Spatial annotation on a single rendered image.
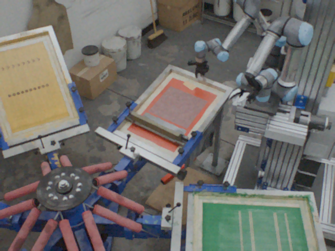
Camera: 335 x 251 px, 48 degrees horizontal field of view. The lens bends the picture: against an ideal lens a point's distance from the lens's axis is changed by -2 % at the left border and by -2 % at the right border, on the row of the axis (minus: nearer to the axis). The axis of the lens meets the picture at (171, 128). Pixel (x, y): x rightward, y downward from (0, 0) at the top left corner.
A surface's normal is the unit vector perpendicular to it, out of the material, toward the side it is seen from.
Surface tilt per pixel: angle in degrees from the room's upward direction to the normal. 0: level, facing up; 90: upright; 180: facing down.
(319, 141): 90
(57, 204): 0
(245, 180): 0
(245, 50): 0
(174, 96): 9
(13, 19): 90
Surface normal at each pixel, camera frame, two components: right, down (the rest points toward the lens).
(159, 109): -0.09, -0.62
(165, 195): 0.06, -0.73
